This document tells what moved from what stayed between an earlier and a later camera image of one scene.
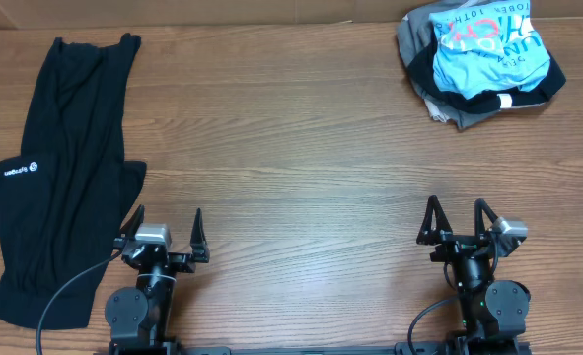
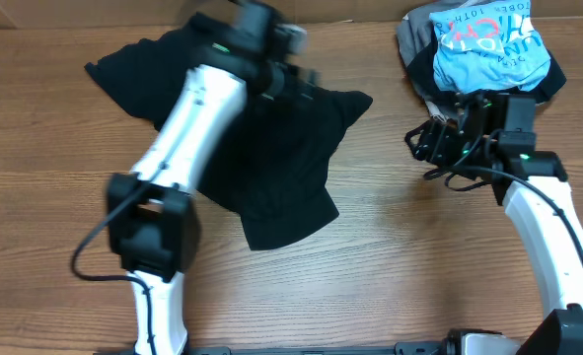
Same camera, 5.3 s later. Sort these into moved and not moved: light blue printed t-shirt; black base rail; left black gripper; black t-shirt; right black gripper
Moved: right black gripper; left black gripper; black t-shirt
Not moved: light blue printed t-shirt; black base rail
